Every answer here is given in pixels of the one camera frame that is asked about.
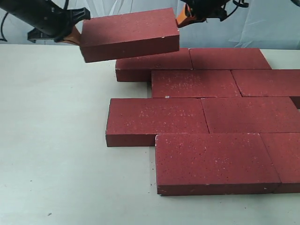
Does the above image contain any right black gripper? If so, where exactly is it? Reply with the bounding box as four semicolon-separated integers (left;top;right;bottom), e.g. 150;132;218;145
176;0;234;28

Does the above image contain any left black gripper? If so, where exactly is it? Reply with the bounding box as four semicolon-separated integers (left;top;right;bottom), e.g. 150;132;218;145
0;0;90;46

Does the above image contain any red brick second row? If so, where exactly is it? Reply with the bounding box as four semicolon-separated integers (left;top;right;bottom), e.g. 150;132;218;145
232;69;300;109
151;70;241;98

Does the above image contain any red brick back row right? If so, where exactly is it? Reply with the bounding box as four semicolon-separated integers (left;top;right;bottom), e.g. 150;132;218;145
189;48;271;70

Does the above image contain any red brick back row left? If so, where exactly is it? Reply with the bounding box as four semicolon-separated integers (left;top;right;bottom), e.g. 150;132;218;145
115;48;193;82

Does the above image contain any red brick third row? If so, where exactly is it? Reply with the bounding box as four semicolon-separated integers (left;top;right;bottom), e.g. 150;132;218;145
201;97;300;133

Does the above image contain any red brick front row left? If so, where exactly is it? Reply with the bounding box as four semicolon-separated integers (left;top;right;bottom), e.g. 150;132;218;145
155;133;281;196

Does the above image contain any red brick front row right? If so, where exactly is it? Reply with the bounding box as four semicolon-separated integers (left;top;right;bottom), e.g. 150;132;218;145
260;133;300;194

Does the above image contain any white backdrop cloth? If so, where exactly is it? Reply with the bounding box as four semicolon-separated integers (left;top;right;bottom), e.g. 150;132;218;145
0;0;300;51

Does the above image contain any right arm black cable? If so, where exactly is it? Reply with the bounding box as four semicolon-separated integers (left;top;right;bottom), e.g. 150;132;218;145
220;0;249;22

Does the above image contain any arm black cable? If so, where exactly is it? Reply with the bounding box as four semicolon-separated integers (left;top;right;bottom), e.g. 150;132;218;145
220;0;249;22
0;11;10;43

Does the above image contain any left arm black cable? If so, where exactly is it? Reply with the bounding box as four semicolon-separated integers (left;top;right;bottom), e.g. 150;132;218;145
0;11;10;43

